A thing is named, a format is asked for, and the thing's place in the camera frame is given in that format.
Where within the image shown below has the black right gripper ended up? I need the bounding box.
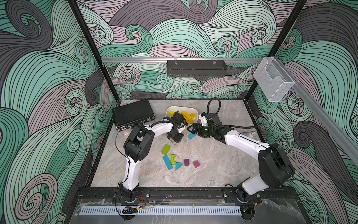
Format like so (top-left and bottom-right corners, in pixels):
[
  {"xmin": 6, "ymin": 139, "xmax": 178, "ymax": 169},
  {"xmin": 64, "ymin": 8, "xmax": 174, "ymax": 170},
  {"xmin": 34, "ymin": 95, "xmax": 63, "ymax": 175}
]
[{"xmin": 186, "ymin": 123, "xmax": 215, "ymax": 137}]

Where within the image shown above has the yellow long block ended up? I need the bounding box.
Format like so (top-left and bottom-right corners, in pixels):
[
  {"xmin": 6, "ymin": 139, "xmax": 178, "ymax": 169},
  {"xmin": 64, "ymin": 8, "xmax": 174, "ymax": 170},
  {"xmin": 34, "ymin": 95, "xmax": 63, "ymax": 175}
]
[{"xmin": 181, "ymin": 111, "xmax": 195, "ymax": 124}]

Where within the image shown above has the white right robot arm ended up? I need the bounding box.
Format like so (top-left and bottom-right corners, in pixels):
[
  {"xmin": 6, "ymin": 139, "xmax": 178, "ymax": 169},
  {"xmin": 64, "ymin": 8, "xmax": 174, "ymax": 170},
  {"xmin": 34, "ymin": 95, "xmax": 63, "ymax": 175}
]
[{"xmin": 187, "ymin": 123, "xmax": 295, "ymax": 204}]

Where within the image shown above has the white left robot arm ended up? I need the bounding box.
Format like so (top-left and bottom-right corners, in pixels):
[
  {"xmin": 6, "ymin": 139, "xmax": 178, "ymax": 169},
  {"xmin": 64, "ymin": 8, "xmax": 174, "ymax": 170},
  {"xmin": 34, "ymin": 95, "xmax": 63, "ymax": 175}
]
[{"xmin": 119, "ymin": 111, "xmax": 188, "ymax": 202}]

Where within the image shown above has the teal short block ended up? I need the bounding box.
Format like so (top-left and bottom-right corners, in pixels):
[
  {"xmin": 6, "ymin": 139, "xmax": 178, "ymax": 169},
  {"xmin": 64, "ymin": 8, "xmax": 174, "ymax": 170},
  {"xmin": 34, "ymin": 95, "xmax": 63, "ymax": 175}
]
[{"xmin": 188, "ymin": 133, "xmax": 196, "ymax": 140}]

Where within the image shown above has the green rectangular block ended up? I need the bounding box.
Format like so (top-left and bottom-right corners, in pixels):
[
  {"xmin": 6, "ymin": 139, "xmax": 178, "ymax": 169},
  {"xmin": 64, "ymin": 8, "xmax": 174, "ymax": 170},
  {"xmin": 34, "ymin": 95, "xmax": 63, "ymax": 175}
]
[{"xmin": 162, "ymin": 145, "xmax": 171, "ymax": 155}]

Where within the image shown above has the white plastic tub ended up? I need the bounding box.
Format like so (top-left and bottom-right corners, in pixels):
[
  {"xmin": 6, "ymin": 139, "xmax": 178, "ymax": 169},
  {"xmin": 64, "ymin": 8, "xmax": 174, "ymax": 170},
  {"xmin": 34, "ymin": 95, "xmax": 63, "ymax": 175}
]
[{"xmin": 165, "ymin": 106, "xmax": 199, "ymax": 127}]

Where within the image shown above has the light green arch block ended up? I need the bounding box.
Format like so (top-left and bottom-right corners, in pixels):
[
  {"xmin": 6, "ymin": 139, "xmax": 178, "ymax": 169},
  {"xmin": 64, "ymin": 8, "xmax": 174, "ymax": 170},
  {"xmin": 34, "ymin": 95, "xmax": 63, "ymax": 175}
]
[{"xmin": 171, "ymin": 155, "xmax": 177, "ymax": 165}]

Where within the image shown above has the purple cube block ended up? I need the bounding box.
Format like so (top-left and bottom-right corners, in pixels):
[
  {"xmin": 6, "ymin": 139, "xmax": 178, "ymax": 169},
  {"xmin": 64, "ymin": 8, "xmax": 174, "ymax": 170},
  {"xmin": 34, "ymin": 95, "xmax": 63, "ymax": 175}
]
[{"xmin": 184, "ymin": 159, "xmax": 190, "ymax": 166}]

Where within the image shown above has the teal triangle block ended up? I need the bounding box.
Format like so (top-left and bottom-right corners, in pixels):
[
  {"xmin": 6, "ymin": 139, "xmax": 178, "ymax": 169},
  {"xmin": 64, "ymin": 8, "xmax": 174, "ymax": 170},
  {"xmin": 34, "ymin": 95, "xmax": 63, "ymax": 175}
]
[{"xmin": 175, "ymin": 162, "xmax": 184, "ymax": 170}]

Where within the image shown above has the teal long block at left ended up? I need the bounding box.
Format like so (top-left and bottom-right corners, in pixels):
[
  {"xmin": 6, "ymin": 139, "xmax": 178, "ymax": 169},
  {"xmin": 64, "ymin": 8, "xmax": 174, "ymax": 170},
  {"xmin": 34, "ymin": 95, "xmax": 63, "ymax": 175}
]
[{"xmin": 163, "ymin": 155, "xmax": 173, "ymax": 170}]

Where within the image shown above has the magenta cube block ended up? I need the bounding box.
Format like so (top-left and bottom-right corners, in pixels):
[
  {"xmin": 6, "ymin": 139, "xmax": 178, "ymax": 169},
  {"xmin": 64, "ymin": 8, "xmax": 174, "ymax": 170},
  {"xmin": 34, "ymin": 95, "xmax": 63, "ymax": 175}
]
[{"xmin": 193, "ymin": 161, "xmax": 200, "ymax": 168}]

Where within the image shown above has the black aluminium carrying case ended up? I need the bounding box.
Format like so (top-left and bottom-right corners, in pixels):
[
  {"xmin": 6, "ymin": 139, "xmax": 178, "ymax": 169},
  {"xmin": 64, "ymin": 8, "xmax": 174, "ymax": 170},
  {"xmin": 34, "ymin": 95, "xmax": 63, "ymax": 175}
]
[{"xmin": 112, "ymin": 100, "xmax": 155, "ymax": 131}]

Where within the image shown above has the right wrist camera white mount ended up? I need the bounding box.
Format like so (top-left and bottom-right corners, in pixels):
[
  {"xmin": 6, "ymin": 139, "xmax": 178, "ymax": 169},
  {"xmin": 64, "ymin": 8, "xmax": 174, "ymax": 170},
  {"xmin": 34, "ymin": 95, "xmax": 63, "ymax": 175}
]
[{"xmin": 198, "ymin": 113, "xmax": 208, "ymax": 127}]

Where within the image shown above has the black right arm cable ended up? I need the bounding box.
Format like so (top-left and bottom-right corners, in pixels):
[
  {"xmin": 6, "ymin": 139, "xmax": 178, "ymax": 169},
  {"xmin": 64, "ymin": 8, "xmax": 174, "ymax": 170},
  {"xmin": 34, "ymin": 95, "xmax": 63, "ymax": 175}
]
[{"xmin": 206, "ymin": 97, "xmax": 258, "ymax": 130}]

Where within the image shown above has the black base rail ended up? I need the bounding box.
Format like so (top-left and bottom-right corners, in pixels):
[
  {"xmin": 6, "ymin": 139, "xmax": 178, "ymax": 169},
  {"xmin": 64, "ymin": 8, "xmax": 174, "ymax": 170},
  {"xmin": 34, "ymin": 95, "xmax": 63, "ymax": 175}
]
[{"xmin": 75, "ymin": 186, "xmax": 298, "ymax": 205}]

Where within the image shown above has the black wall-mounted tray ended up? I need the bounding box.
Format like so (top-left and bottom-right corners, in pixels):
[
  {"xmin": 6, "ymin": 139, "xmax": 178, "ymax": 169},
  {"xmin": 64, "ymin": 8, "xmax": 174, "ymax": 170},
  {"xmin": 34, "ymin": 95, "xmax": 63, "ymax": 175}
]
[{"xmin": 167, "ymin": 59, "xmax": 227, "ymax": 80}]

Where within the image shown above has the clear acrylic wall holder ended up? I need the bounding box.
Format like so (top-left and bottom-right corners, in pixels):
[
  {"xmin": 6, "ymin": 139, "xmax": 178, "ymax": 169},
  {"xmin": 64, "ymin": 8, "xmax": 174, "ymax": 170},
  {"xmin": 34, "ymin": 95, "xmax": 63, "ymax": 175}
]
[{"xmin": 254, "ymin": 57, "xmax": 295, "ymax": 102}]

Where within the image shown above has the white slotted cable duct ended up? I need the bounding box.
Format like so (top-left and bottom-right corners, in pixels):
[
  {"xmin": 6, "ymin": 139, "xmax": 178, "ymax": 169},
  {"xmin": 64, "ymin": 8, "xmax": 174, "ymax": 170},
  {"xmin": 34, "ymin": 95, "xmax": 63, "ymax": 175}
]
[{"xmin": 79, "ymin": 205, "xmax": 241, "ymax": 216}]

